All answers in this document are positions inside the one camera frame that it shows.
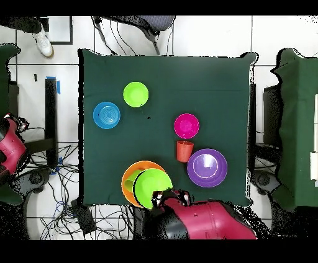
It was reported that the black metal stand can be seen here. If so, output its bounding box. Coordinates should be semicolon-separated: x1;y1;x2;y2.
9;78;58;169

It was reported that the green cloth covered side table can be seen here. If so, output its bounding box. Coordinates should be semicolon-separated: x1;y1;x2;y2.
270;47;318;212
0;43;24;206

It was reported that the white box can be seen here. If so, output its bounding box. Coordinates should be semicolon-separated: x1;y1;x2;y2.
309;151;318;181

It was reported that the grey office chair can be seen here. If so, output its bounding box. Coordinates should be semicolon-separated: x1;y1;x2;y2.
92;16;177;56

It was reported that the purple bowl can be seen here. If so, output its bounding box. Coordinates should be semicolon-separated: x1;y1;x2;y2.
186;148;229;189

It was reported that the person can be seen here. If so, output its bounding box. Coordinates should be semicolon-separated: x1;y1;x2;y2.
0;16;55;60

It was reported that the black power strip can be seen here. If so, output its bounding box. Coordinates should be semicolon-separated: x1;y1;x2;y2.
70;199;97;236

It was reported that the pink bowl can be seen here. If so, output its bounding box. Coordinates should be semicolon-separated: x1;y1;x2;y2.
173;113;200;140

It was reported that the dark green table cloth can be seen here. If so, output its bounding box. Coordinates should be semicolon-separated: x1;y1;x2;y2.
78;48;259;208

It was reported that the blue bowl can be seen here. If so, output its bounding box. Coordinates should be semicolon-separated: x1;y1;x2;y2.
93;101;121;130

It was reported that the large orange bowl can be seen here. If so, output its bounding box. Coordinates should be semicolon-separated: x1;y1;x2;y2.
120;160;166;208

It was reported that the green cup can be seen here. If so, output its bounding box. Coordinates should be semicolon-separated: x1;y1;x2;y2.
124;169;144;194

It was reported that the blue tape strip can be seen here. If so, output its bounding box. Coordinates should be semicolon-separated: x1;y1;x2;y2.
46;76;61;96

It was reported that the large green bowl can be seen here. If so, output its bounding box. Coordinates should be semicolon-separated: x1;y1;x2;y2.
133;167;174;210

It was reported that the red-orange cup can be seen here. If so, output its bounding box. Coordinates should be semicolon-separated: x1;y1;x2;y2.
176;140;195;164

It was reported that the small green bowl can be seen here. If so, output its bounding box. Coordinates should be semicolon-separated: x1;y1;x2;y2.
122;81;149;108

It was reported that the bundle of floor cables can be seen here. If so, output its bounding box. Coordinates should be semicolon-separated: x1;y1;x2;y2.
12;142;135;240

